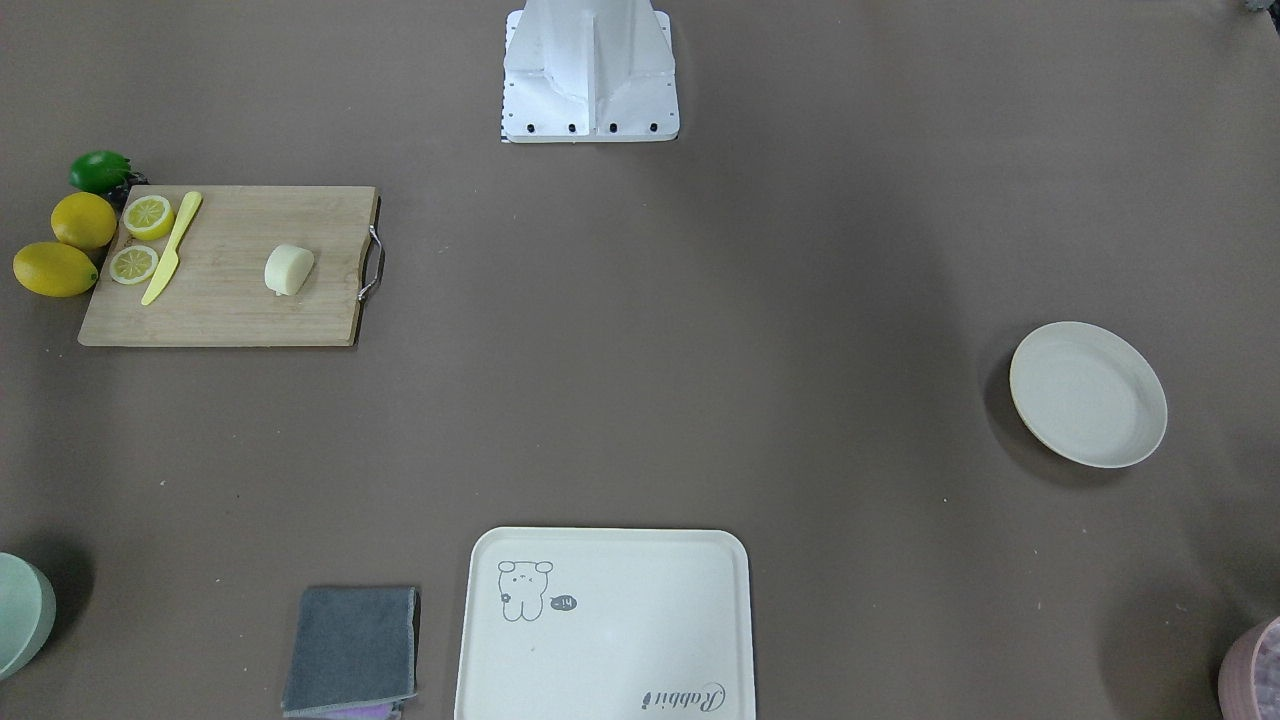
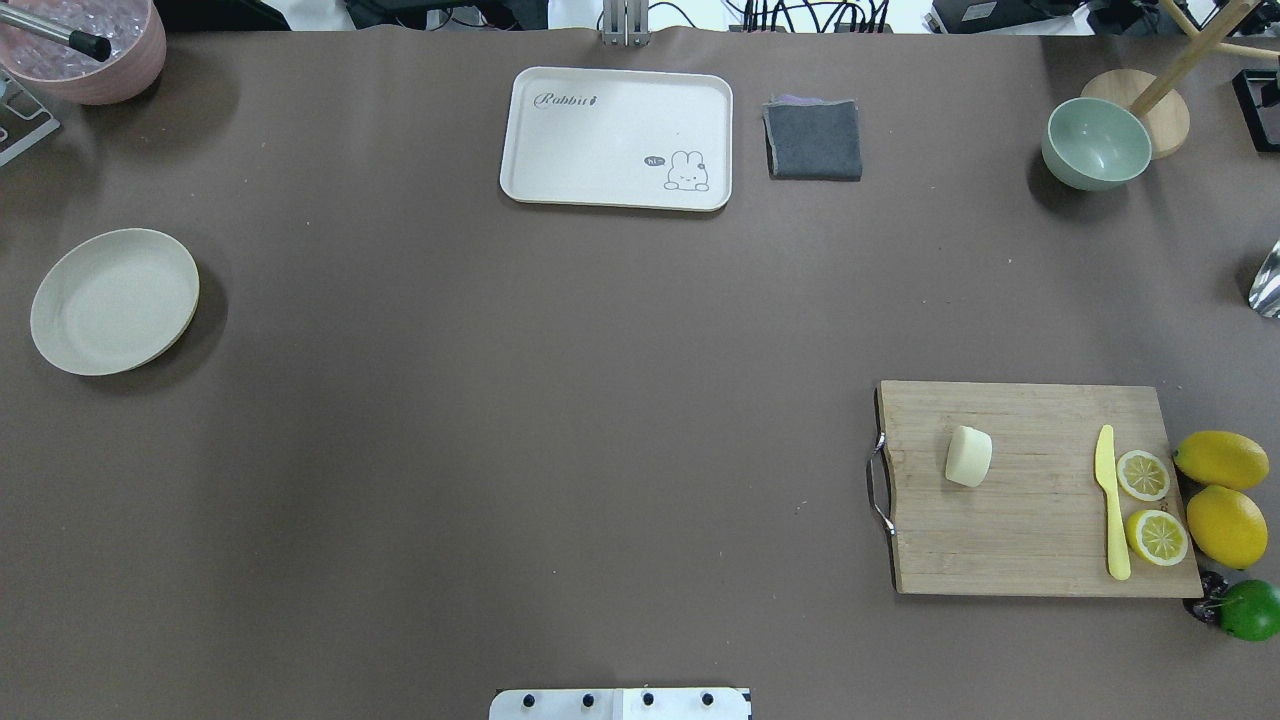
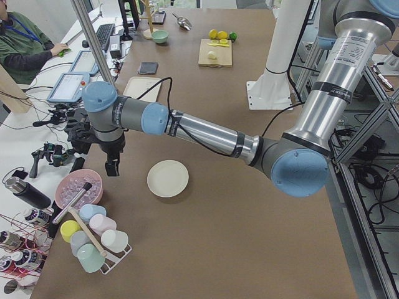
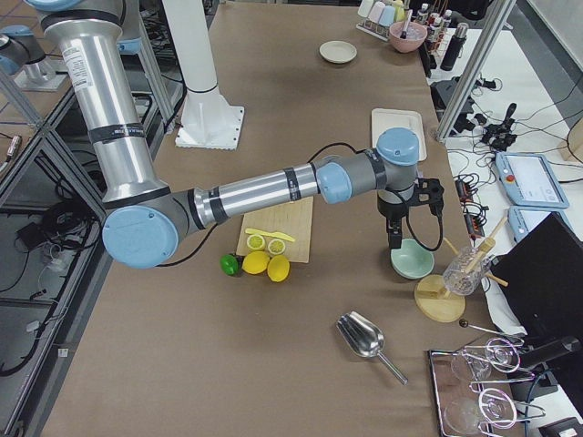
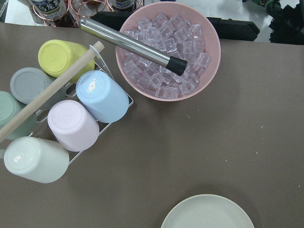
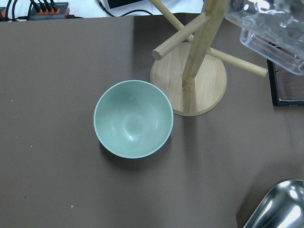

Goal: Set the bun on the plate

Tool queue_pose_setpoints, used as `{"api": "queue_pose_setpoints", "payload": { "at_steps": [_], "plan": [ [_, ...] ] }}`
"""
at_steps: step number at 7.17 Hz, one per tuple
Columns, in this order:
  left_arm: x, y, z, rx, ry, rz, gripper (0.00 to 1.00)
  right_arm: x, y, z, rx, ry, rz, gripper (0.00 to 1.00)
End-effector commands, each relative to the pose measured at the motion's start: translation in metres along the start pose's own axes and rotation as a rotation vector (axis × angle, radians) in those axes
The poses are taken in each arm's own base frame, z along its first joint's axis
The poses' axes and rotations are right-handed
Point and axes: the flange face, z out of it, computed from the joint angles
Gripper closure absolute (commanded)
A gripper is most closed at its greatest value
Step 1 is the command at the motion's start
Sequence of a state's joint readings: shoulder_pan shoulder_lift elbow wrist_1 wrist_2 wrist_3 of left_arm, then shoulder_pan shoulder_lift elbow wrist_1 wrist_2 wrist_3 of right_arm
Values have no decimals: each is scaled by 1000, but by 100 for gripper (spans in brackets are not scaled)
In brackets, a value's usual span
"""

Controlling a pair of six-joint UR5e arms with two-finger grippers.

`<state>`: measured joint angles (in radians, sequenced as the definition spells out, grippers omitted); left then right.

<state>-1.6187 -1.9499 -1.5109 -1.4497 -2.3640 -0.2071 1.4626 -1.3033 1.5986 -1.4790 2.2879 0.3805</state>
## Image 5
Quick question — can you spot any white plastic cup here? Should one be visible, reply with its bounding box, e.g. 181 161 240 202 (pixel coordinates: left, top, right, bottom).
4 136 69 183

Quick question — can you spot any white wire cup rack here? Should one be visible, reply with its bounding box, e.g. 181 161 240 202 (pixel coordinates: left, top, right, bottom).
0 45 134 167

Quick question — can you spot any black equipment at corner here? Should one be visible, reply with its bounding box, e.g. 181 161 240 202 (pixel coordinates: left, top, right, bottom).
251 0 304 46

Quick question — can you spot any pink bowl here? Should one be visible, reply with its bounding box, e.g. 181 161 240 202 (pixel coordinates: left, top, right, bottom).
115 1 221 102

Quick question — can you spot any green plastic cup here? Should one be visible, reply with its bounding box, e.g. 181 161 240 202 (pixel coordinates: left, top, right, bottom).
0 91 37 140

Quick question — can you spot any dark bottle right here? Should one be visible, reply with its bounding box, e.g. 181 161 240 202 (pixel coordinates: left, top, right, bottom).
110 0 136 12

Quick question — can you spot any clear ice cubes pile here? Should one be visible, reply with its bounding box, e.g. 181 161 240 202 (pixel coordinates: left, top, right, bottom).
123 13 211 99

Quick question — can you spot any brown table mat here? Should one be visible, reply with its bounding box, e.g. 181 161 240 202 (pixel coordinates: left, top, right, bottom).
0 22 304 228

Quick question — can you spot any yellow plastic cup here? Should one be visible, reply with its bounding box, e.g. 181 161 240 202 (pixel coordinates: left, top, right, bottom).
38 39 88 77

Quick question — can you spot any blue plastic cup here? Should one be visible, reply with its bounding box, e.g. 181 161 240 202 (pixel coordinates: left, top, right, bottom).
76 70 129 123

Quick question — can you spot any wooden rack handle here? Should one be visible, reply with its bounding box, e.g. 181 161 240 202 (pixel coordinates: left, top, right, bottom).
0 41 104 142

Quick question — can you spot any steel muddler black tip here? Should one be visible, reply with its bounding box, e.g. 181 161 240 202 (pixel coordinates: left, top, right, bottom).
79 18 187 76

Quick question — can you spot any pink plastic cup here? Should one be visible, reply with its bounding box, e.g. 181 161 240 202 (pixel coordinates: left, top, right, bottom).
47 100 99 152

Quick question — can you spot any copper wire bottle holder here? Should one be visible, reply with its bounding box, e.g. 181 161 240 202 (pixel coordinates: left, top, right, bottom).
29 0 144 28

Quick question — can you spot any black foam block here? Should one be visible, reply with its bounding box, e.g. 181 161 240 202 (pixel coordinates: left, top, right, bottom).
91 11 260 41

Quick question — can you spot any white round plate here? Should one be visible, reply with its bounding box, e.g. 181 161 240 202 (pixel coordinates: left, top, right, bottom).
161 194 254 228

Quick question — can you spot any tea bottle left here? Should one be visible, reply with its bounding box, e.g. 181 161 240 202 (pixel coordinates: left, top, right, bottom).
30 0 67 20

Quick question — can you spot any grey plastic cup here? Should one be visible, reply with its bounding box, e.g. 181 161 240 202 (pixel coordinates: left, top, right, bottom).
10 67 56 105

